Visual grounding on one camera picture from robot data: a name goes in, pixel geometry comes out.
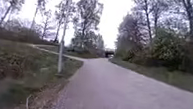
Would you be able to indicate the thick trees and bushes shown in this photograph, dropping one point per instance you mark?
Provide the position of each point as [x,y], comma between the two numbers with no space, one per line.
[162,39]

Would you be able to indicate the grass verge below thick trees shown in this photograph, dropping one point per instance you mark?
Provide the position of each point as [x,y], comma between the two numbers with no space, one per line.
[163,75]

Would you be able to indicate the narrow side path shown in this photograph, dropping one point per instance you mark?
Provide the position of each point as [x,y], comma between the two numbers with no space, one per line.
[57,53]

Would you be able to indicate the row of tall thin trees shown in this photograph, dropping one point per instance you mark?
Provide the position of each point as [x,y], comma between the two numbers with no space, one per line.
[81,19]

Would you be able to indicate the underpass bridge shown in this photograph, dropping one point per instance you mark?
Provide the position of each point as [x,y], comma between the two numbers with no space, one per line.
[109,53]

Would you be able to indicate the grey asphalt path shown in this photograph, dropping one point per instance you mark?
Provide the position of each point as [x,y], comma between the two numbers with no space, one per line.
[114,92]

